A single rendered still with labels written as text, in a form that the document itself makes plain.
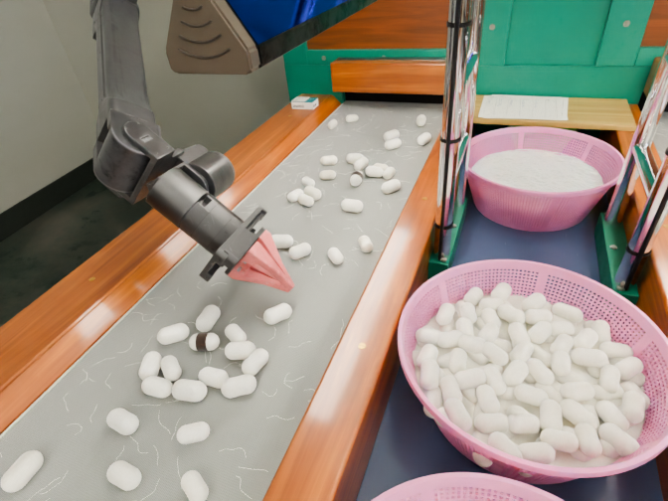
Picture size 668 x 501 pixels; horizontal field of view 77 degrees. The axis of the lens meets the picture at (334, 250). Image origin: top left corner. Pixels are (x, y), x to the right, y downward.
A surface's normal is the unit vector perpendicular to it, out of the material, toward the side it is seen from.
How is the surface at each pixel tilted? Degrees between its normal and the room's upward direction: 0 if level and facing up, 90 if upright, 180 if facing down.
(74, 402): 0
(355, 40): 90
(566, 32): 90
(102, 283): 0
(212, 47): 90
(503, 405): 0
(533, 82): 90
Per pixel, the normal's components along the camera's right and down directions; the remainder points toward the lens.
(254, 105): -0.31, 0.60
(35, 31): 0.95, 0.12
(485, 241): -0.09, -0.79
